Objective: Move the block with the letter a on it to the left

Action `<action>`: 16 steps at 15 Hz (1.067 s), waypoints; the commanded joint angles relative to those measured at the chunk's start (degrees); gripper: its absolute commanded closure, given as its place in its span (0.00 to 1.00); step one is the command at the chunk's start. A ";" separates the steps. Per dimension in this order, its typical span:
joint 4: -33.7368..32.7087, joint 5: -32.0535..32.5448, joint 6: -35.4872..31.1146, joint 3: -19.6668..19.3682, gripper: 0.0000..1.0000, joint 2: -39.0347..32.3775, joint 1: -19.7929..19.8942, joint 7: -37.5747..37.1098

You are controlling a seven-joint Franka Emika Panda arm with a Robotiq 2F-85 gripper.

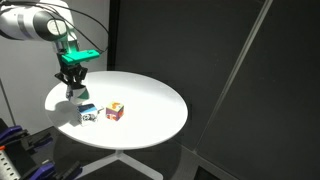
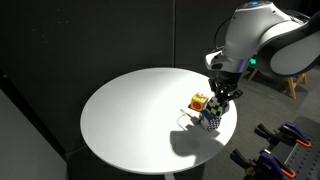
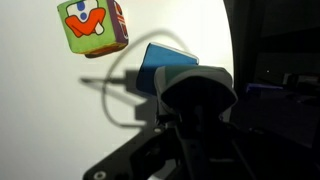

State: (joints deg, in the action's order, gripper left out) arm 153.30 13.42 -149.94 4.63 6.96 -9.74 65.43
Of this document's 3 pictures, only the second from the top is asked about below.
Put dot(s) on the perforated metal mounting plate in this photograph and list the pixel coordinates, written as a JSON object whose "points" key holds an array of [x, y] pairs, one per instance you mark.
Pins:
{"points": [[308, 160]]}

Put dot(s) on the blue-topped soft block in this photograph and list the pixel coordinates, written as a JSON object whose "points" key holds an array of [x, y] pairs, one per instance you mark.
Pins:
{"points": [[210, 123]]}

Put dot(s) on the orange soft block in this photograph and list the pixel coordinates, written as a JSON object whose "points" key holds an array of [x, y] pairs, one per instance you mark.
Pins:
{"points": [[199, 102]]}

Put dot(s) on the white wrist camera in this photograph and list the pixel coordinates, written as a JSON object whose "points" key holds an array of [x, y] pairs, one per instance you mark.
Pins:
{"points": [[218, 61]]}

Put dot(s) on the white table base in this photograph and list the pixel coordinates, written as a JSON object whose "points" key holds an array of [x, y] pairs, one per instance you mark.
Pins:
{"points": [[170, 177]]}

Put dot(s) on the purple and orange clamp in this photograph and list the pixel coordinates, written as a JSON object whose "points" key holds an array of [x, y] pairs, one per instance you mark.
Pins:
{"points": [[293, 133], [266, 163]]}

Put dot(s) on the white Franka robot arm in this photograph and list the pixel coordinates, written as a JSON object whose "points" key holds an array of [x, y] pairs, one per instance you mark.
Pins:
{"points": [[263, 33]]}

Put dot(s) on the teal camera mount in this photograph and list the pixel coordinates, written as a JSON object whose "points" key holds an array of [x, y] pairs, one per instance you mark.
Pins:
{"points": [[253, 61]]}

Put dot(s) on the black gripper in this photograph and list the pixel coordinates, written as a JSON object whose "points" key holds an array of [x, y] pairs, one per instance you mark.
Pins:
{"points": [[226, 85]]}

